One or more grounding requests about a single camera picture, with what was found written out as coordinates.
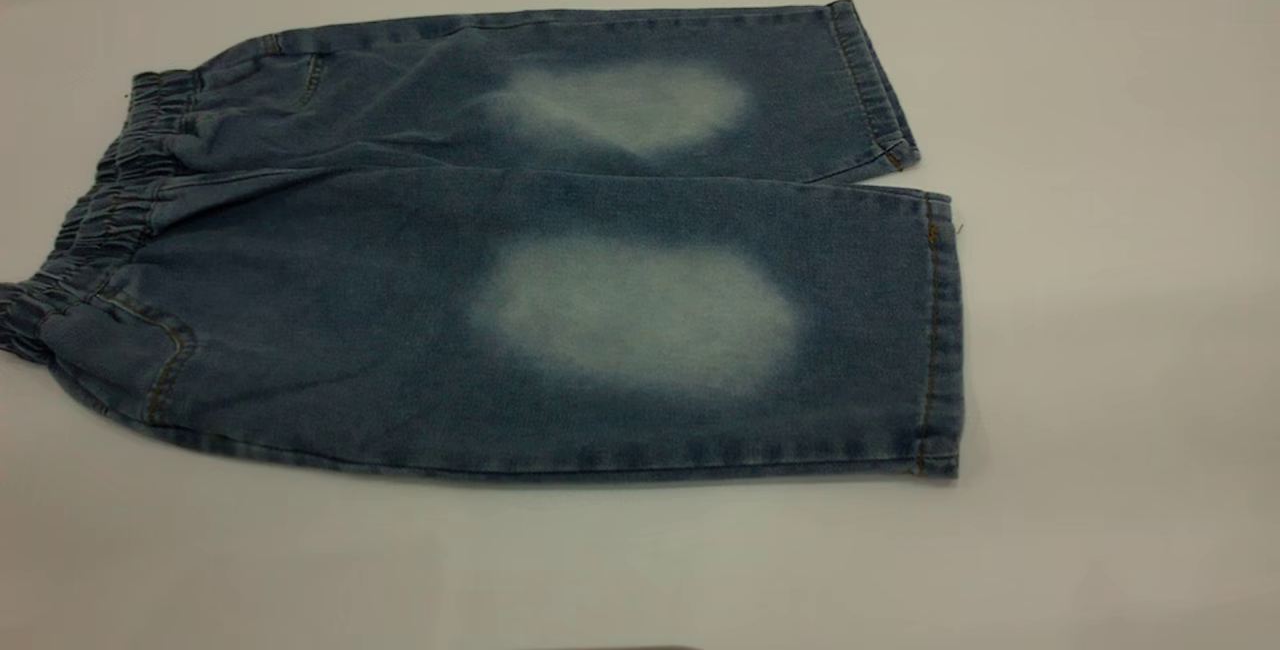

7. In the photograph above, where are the blue denim kids pants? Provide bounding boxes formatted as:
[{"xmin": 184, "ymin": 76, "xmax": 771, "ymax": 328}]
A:
[{"xmin": 0, "ymin": 0, "xmax": 964, "ymax": 483}]

